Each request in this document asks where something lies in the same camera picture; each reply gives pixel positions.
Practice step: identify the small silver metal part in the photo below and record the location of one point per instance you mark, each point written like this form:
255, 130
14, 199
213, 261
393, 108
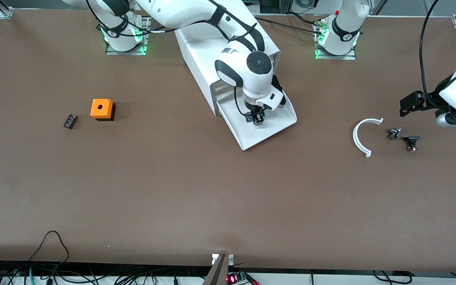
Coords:
394, 133

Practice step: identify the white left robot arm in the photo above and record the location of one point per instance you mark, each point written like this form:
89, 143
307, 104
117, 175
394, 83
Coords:
344, 23

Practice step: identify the orange box black base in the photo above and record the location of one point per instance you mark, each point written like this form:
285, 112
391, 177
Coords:
101, 107

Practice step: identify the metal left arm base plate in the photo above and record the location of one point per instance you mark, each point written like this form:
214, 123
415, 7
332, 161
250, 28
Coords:
333, 57

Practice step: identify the white mount bracket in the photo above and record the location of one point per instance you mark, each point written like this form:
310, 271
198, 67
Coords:
231, 259

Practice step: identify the white drawer thin beige edge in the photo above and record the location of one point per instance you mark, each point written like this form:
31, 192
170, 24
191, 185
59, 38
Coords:
217, 85

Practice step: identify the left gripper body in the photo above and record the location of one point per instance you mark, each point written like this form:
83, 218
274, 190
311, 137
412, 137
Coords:
435, 95

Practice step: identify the small black terminal block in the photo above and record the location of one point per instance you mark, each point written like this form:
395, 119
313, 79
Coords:
70, 121

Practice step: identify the black switch part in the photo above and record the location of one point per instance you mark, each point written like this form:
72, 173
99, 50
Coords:
411, 139

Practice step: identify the white drawer cabinet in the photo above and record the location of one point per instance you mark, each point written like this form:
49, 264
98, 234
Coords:
200, 59

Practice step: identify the white drawer with deep tray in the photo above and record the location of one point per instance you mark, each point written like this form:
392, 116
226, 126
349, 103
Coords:
259, 136

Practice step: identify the circuit board red display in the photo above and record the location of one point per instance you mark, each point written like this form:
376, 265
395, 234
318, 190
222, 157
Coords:
236, 278

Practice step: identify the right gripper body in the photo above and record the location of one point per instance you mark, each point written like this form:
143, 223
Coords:
253, 107

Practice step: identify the grey metal mount bar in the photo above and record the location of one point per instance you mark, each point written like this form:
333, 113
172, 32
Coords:
218, 273

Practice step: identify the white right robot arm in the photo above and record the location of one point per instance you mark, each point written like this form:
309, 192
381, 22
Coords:
180, 12

